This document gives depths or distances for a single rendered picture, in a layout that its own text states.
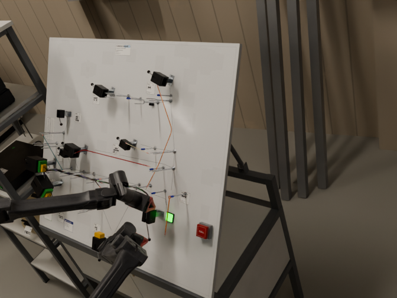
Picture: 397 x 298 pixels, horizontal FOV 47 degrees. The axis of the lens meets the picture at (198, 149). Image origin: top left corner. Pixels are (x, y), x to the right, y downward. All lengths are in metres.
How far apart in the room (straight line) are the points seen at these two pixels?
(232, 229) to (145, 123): 0.67
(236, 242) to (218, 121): 0.66
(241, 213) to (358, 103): 1.73
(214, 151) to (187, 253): 0.45
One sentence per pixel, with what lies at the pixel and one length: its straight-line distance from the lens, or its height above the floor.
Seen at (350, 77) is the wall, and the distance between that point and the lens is 3.59.
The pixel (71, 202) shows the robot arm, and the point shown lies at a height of 1.42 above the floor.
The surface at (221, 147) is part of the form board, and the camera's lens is 1.76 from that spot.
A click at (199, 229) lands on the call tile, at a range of 1.82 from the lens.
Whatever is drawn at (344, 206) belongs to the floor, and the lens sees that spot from 3.33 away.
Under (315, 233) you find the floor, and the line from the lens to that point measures 3.18.
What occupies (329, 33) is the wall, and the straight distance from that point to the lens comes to 3.44.
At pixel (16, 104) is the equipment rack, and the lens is 2.59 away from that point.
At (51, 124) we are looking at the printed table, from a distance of 2.52.
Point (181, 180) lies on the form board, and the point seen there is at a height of 1.24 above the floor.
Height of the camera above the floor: 2.42
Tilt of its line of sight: 36 degrees down
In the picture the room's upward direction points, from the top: 20 degrees counter-clockwise
